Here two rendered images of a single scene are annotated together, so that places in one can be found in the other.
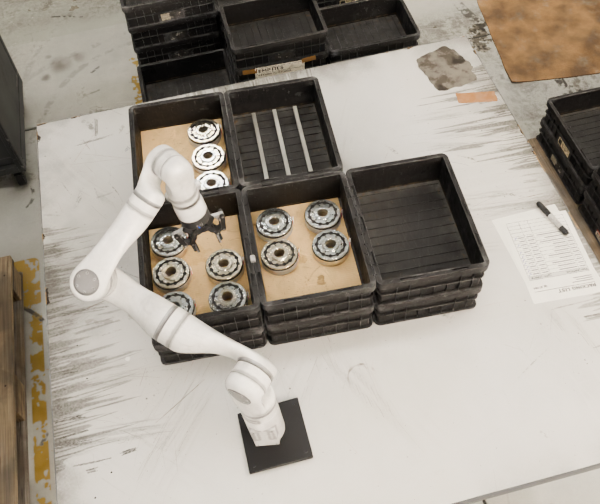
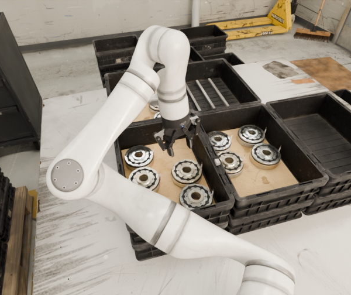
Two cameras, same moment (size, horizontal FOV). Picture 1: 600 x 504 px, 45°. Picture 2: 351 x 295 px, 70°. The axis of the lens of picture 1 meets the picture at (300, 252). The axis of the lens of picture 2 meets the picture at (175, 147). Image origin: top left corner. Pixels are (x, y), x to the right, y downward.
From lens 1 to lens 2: 119 cm
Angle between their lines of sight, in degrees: 12
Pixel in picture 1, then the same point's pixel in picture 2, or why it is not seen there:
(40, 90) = not seen: hidden behind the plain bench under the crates
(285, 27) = not seen: hidden behind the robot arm
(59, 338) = (45, 241)
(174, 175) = (175, 45)
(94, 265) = (78, 153)
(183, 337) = (190, 240)
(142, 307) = (136, 205)
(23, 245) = (35, 181)
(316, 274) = (260, 176)
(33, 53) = (50, 90)
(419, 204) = (312, 127)
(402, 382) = (346, 264)
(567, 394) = not seen: outside the picture
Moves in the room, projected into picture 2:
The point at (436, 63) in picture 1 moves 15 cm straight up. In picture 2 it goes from (274, 67) to (281, 44)
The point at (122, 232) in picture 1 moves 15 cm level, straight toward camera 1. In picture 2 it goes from (113, 113) to (150, 167)
